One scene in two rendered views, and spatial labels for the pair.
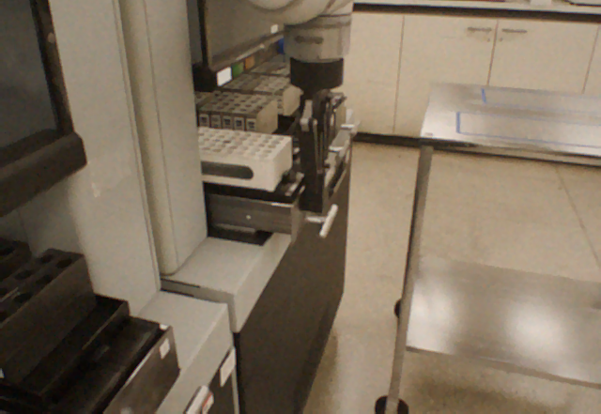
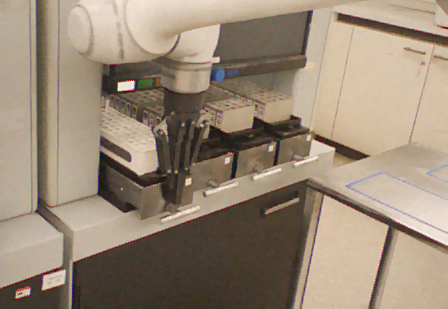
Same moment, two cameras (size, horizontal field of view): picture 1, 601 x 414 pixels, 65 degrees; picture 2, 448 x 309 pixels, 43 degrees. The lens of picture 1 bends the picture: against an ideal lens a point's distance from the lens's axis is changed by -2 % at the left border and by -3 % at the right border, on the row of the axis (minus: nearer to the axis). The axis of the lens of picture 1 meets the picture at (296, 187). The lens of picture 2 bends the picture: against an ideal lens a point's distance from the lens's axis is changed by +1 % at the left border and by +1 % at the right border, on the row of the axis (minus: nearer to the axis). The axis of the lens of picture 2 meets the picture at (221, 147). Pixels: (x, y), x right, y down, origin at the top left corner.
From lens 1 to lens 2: 61 cm
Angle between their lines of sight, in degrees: 25
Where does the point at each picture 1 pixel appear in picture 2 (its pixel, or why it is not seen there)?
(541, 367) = not seen: outside the picture
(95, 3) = (14, 28)
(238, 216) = (117, 186)
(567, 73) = not seen: outside the picture
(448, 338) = not seen: outside the picture
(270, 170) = (140, 159)
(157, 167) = (51, 131)
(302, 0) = (91, 52)
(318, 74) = (173, 100)
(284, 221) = (138, 198)
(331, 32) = (181, 73)
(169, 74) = (75, 76)
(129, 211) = (16, 150)
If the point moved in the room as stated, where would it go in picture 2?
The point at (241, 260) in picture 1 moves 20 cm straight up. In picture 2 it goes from (101, 215) to (105, 120)
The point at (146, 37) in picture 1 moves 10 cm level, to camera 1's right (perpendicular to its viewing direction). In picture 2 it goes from (55, 50) to (100, 62)
